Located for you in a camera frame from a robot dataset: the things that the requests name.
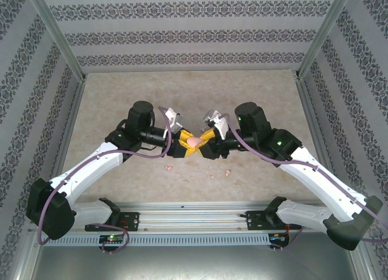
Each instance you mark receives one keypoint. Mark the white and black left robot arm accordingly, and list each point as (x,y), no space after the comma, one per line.
(91,165)

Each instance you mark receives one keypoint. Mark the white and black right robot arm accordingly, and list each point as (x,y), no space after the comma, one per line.
(318,183)

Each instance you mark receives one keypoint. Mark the small circuit board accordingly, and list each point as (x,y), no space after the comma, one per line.
(112,238)
(279,238)

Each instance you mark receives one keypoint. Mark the grey sheet metal panel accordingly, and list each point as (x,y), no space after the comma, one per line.
(194,265)

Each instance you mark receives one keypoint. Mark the aluminium side rail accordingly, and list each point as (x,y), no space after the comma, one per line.
(309,110)
(72,116)

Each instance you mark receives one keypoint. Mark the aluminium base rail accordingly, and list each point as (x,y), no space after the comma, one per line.
(194,214)

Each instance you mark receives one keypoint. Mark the aluminium frame post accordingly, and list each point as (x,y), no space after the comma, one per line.
(322,34)
(59,37)

